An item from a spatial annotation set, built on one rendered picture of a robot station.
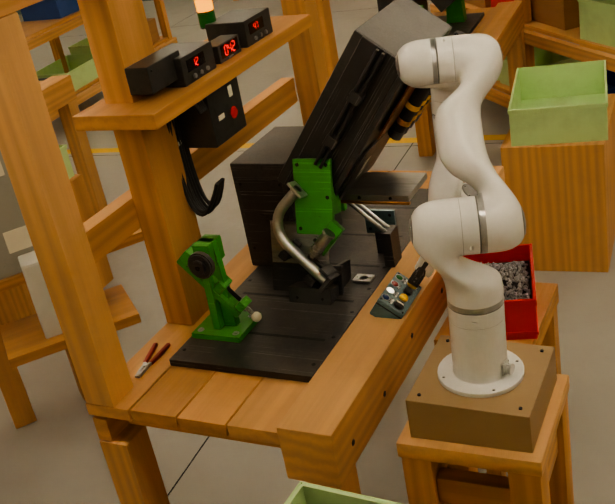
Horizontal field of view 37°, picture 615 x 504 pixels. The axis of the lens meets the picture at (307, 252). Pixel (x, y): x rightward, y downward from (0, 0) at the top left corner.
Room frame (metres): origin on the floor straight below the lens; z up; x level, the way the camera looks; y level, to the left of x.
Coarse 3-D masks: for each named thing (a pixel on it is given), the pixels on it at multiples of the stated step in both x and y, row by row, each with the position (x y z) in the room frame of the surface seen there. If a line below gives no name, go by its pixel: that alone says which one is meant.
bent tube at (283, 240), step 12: (288, 192) 2.35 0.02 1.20; (300, 192) 2.34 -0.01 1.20; (288, 204) 2.35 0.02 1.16; (276, 216) 2.36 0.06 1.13; (276, 228) 2.35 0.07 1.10; (288, 240) 2.34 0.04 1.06; (288, 252) 2.32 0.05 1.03; (300, 252) 2.31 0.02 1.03; (300, 264) 2.30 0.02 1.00; (312, 264) 2.28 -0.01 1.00; (324, 276) 2.25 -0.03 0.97
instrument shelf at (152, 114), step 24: (288, 24) 2.84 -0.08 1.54; (264, 48) 2.65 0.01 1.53; (216, 72) 2.43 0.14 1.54; (240, 72) 2.52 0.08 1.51; (144, 96) 2.33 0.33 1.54; (168, 96) 2.29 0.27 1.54; (192, 96) 2.30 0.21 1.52; (96, 120) 2.24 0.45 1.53; (120, 120) 2.20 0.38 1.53; (144, 120) 2.17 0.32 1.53; (168, 120) 2.20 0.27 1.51
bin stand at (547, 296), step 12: (540, 288) 2.26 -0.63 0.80; (552, 288) 2.25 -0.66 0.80; (540, 300) 2.20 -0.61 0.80; (552, 300) 2.20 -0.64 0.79; (540, 312) 2.14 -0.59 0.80; (552, 312) 2.20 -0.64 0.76; (444, 324) 2.17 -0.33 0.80; (540, 324) 2.08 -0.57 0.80; (552, 324) 2.23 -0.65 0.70; (540, 336) 2.07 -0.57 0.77; (552, 336) 2.23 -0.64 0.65
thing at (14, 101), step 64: (128, 0) 2.36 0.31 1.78; (0, 64) 1.96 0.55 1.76; (128, 64) 2.31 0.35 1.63; (320, 64) 3.21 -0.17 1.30; (0, 128) 1.99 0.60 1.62; (64, 192) 2.01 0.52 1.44; (64, 256) 1.96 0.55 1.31; (64, 320) 1.99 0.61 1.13; (192, 320) 2.29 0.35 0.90; (128, 384) 2.02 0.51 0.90
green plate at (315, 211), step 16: (304, 160) 2.38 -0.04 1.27; (320, 160) 2.35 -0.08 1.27; (304, 176) 2.37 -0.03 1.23; (320, 176) 2.35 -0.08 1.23; (320, 192) 2.34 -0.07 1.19; (304, 208) 2.35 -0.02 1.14; (320, 208) 2.33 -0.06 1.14; (336, 208) 2.36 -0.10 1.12; (304, 224) 2.35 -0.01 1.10; (320, 224) 2.32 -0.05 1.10
